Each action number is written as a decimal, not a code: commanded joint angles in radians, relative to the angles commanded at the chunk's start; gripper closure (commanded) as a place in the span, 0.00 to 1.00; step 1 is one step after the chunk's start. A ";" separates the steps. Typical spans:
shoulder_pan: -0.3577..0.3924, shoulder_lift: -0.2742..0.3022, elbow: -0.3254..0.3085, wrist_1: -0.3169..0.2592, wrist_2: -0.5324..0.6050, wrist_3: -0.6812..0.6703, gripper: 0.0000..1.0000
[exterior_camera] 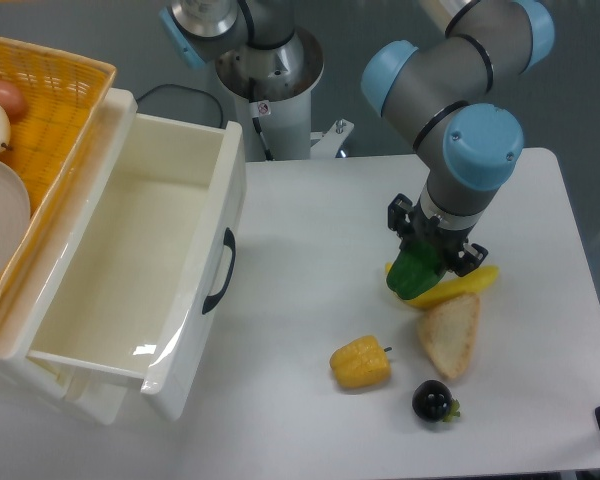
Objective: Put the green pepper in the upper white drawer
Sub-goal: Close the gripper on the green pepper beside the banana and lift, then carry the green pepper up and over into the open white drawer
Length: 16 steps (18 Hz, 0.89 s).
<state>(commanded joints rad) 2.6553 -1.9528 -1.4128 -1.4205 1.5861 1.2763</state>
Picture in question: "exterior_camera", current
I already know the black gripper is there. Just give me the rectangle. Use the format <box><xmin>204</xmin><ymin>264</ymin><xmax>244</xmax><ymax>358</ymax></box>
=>
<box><xmin>387</xmin><ymin>193</ymin><xmax>488</xmax><ymax>282</ymax></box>

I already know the green pepper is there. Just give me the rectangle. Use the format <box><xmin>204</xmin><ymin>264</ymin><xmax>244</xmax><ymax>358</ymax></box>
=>
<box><xmin>386</xmin><ymin>241</ymin><xmax>440</xmax><ymax>300</ymax></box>

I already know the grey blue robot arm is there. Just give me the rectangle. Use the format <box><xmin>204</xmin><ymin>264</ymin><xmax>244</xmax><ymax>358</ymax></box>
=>
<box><xmin>159</xmin><ymin>1</ymin><xmax>555</xmax><ymax>299</ymax></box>

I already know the yellow bell pepper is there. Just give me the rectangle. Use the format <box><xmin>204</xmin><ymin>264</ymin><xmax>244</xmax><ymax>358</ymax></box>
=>
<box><xmin>329</xmin><ymin>335</ymin><xmax>392</xmax><ymax>390</ymax></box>

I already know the white open upper drawer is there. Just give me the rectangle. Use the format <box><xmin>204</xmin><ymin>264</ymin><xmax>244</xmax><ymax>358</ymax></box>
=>
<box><xmin>30</xmin><ymin>114</ymin><xmax>246</xmax><ymax>421</ymax></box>

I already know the white drawer cabinet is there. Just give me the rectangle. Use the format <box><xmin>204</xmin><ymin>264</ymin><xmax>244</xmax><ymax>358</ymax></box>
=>
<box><xmin>0</xmin><ymin>88</ymin><xmax>137</xmax><ymax>423</ymax></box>

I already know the yellow banana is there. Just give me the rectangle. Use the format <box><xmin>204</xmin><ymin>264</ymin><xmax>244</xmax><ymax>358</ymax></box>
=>
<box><xmin>404</xmin><ymin>265</ymin><xmax>500</xmax><ymax>310</ymax></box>

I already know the bread slice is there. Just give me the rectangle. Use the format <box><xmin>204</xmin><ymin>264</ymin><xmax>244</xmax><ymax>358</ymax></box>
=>
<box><xmin>417</xmin><ymin>293</ymin><xmax>481</xmax><ymax>380</ymax></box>

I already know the dark purple mangosteen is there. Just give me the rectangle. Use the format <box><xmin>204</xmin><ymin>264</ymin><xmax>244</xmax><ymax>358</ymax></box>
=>
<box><xmin>411</xmin><ymin>379</ymin><xmax>461</xmax><ymax>423</ymax></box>

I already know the orange woven basket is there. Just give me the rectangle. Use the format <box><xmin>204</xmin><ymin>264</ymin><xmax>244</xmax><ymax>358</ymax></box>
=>
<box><xmin>0</xmin><ymin>37</ymin><xmax>116</xmax><ymax>330</ymax></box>

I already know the white metal bracket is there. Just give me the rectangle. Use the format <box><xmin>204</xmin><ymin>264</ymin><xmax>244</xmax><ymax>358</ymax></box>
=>
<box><xmin>310</xmin><ymin>118</ymin><xmax>355</xmax><ymax>160</ymax></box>

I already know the black drawer handle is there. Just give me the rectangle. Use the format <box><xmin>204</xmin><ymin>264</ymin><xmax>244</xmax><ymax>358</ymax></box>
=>
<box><xmin>201</xmin><ymin>227</ymin><xmax>237</xmax><ymax>315</ymax></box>

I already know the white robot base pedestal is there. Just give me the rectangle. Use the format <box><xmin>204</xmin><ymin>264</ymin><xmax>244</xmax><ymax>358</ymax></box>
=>
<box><xmin>215</xmin><ymin>27</ymin><xmax>324</xmax><ymax>162</ymax></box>

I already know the black cable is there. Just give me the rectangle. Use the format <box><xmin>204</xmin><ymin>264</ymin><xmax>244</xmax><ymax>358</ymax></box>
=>
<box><xmin>135</xmin><ymin>82</ymin><xmax>226</xmax><ymax>129</ymax></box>

